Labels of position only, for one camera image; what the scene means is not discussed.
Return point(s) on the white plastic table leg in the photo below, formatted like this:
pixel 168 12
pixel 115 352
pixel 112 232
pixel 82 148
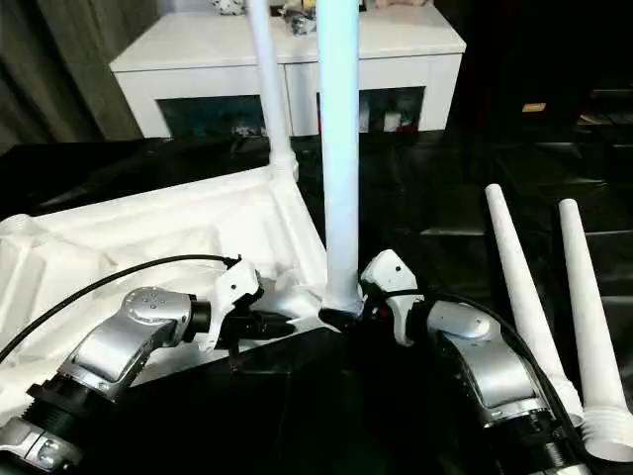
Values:
pixel 519 287
pixel 272 89
pixel 338 148
pixel 588 321

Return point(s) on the white plastic table top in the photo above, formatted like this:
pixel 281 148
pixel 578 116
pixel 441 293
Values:
pixel 123 237

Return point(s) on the black mat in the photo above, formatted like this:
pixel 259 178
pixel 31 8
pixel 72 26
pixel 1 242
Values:
pixel 445 188

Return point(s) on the white plastic bottle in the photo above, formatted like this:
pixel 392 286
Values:
pixel 391 123

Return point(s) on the small yellow label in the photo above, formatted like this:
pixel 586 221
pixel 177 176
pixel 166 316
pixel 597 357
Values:
pixel 534 107

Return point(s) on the white cabinet with glass doors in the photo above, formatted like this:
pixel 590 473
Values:
pixel 207 59

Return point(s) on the black and white bundle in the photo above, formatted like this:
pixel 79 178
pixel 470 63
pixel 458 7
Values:
pixel 299 21

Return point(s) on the white spotted plush toy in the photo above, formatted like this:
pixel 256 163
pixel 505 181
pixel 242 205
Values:
pixel 230 4

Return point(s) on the grey-green curtain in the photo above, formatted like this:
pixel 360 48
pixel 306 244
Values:
pixel 54 69

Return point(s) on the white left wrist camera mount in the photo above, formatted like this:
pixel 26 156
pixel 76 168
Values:
pixel 232 292

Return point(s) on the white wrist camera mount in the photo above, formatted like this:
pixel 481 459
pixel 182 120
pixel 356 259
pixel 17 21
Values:
pixel 393 277
pixel 232 292

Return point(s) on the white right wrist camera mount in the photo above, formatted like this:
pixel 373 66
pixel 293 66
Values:
pixel 393 277

